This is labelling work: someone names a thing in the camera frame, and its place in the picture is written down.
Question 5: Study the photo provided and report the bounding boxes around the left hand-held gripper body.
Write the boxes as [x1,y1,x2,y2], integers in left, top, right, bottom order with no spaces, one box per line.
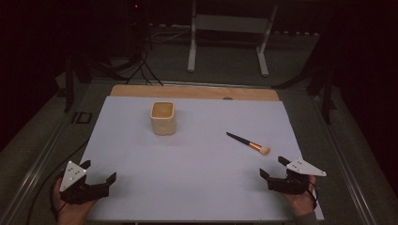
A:
[59,160,110,205]

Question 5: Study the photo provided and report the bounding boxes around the black tripod stand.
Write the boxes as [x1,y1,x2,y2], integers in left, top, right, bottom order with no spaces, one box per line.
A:
[125,0,164,87]

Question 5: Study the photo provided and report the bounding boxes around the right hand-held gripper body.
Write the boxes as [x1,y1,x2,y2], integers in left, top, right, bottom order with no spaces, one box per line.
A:
[267,157,328,195]

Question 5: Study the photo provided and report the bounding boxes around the black wrist strap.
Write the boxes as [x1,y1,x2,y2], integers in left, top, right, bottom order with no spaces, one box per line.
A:
[306,180,319,211]

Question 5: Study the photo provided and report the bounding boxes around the pale grey table sheet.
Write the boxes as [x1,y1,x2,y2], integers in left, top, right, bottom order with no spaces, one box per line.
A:
[80,95,325,223]

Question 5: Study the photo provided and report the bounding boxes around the black makeup brush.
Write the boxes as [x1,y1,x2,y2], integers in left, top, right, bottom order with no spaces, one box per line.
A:
[225,131,271,157]

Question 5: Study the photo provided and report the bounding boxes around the beige square holder cup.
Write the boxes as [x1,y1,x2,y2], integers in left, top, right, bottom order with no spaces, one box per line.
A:
[149,101,177,136]

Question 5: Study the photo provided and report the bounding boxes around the person's right hand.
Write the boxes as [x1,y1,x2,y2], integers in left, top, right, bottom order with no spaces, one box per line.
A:
[281,174,318,218]

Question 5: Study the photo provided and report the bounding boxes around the wooden table board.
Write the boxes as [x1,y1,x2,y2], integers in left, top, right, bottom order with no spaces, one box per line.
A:
[110,83,280,101]

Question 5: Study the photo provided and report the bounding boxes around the person's left hand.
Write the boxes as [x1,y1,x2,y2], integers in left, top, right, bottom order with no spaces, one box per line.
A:
[51,177,98,225]

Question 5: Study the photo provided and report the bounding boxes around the white metal stand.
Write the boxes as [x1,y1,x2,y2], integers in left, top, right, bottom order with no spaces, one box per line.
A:
[187,0,279,78]

